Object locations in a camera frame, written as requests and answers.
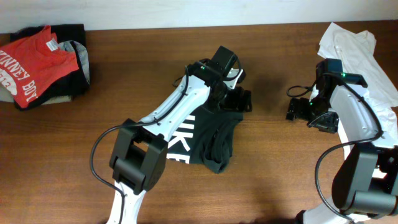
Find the white t-shirt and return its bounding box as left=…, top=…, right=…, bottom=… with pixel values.
left=318, top=22, right=397, bottom=144

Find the black folded garment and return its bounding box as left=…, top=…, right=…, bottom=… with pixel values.
left=10, top=24, right=90, bottom=111

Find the red printed t-shirt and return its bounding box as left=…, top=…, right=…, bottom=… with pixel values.
left=1, top=25, right=79, bottom=108

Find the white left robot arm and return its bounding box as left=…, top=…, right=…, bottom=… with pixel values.
left=108, top=59, right=252, bottom=223

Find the dark green Nike t-shirt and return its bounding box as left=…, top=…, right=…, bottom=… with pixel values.
left=167, top=106, right=244, bottom=174

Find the grey folded garment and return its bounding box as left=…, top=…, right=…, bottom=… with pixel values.
left=1, top=85, right=72, bottom=105

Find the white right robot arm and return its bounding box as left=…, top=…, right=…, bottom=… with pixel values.
left=287, top=72, right=397, bottom=223

